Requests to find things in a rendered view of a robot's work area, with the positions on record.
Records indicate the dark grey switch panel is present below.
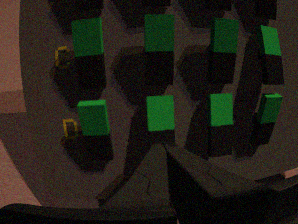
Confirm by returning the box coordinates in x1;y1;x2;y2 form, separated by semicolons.
19;0;298;200

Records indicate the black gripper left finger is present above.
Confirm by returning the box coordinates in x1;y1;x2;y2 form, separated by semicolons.
0;141;177;224

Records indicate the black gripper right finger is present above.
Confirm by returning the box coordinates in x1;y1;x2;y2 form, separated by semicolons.
162;141;298;224

